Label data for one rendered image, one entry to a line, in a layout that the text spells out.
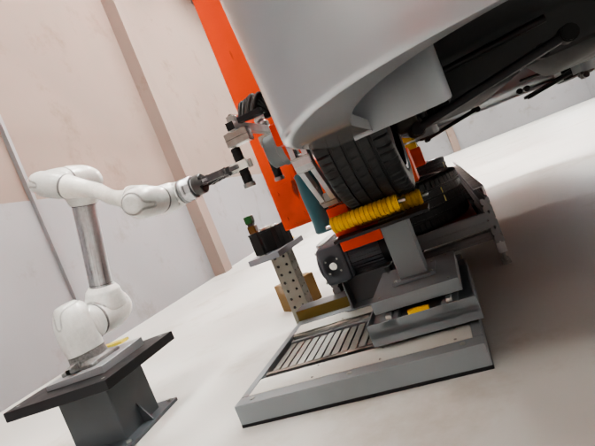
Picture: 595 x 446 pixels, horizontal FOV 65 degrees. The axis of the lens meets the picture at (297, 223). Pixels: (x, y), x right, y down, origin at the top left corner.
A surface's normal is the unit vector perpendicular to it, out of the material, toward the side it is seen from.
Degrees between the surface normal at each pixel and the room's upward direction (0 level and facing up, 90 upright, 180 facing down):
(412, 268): 90
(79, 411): 90
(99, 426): 90
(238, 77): 90
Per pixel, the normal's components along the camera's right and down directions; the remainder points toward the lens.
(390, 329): -0.28, 0.16
